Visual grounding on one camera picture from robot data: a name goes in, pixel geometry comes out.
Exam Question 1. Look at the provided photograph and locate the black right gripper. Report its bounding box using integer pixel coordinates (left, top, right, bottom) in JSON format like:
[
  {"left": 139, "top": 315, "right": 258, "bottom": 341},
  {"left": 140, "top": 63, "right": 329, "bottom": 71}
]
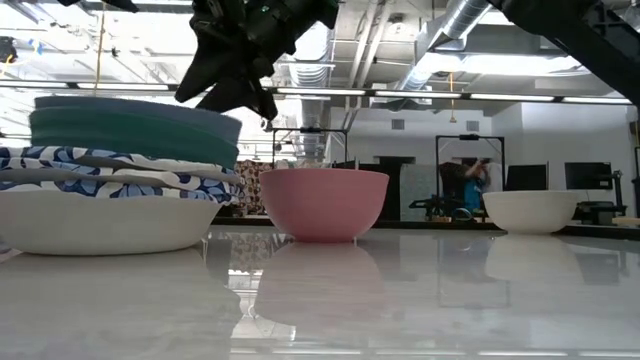
[{"left": 173, "top": 0, "right": 341, "bottom": 122}]

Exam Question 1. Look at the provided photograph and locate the blue plastic bowl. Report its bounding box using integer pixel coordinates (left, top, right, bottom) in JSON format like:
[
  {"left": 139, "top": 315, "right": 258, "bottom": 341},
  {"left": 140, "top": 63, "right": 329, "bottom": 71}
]
[{"left": 33, "top": 95, "right": 244, "bottom": 144}]

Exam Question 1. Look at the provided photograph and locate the green plastic bowl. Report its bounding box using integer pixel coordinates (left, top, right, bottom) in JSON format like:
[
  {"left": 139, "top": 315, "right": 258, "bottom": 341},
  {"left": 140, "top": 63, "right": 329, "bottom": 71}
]
[{"left": 28, "top": 107, "right": 241, "bottom": 170}]

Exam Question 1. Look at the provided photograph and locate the pink plastic bowl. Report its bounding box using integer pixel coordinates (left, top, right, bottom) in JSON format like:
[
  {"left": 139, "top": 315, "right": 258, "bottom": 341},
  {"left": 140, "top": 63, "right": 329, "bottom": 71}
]
[{"left": 258, "top": 167, "right": 391, "bottom": 245}]

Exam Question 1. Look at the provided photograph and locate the blue floral paper bowl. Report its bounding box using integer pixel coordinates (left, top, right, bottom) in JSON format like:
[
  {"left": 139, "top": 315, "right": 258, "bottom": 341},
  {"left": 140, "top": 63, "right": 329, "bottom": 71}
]
[
  {"left": 0, "top": 158, "right": 244, "bottom": 194},
  {"left": 0, "top": 178, "right": 242, "bottom": 257},
  {"left": 0, "top": 145, "right": 237, "bottom": 176}
]

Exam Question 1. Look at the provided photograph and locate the white plastic bowl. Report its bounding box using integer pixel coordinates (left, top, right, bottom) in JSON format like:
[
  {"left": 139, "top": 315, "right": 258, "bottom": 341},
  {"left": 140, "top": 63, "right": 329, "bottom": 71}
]
[{"left": 481, "top": 189, "right": 579, "bottom": 236}]

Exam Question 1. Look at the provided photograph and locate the long ceiling light strip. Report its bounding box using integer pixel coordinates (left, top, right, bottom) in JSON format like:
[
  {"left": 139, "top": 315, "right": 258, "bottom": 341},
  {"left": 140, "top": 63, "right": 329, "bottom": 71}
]
[
  {"left": 374, "top": 90, "right": 462, "bottom": 99},
  {"left": 562, "top": 96, "right": 634, "bottom": 105},
  {"left": 77, "top": 82, "right": 171, "bottom": 91},
  {"left": 469, "top": 93, "right": 557, "bottom": 102},
  {"left": 275, "top": 88, "right": 367, "bottom": 97}
]

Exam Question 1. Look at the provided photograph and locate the brown patterned cloth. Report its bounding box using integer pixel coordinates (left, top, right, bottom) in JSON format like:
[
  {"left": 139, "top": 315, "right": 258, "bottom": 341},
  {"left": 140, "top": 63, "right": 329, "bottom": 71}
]
[{"left": 234, "top": 159, "right": 267, "bottom": 217}]

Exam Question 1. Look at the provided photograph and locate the black partition panel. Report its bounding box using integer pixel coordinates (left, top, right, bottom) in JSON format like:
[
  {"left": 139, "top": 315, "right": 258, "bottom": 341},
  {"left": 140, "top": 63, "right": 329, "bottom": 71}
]
[{"left": 377, "top": 155, "right": 402, "bottom": 222}]

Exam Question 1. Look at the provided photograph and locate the teal patterned panel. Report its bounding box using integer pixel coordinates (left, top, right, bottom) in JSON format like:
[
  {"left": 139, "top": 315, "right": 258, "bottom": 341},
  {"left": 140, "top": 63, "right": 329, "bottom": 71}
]
[{"left": 399, "top": 163, "right": 439, "bottom": 222}]

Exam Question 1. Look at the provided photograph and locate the person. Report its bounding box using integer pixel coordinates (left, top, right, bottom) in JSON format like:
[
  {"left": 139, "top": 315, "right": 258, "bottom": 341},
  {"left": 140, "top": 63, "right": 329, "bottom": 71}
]
[{"left": 462, "top": 157, "right": 495, "bottom": 212}]

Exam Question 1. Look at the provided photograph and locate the black computer monitor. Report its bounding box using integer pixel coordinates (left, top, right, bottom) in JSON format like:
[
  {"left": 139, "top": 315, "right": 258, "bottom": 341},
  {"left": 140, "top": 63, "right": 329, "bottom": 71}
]
[
  {"left": 564, "top": 161, "right": 614, "bottom": 191},
  {"left": 505, "top": 163, "right": 550, "bottom": 193}
]

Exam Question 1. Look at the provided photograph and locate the black desk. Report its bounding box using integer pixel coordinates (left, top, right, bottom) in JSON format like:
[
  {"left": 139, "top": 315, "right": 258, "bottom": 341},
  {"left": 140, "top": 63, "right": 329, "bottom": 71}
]
[{"left": 574, "top": 200, "right": 629, "bottom": 226}]

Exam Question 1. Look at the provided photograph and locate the yellow hanging cord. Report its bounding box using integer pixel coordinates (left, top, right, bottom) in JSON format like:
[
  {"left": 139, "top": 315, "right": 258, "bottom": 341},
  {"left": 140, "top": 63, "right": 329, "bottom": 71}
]
[
  {"left": 93, "top": 0, "right": 107, "bottom": 97},
  {"left": 448, "top": 72, "right": 458, "bottom": 125}
]

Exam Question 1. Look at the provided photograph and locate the black metal station frame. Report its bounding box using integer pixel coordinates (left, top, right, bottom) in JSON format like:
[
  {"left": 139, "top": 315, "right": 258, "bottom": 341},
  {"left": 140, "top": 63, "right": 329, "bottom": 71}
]
[
  {"left": 271, "top": 126, "right": 350, "bottom": 171},
  {"left": 434, "top": 133, "right": 506, "bottom": 222}
]

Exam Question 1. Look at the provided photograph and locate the wide silver ventilation duct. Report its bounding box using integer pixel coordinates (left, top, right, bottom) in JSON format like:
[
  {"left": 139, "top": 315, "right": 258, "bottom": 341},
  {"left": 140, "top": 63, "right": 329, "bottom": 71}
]
[{"left": 397, "top": 0, "right": 496, "bottom": 92}]

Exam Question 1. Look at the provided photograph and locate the black table edge frame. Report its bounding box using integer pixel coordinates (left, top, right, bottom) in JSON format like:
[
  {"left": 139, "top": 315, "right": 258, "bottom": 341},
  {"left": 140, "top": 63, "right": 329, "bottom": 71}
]
[{"left": 212, "top": 215, "right": 640, "bottom": 240}]

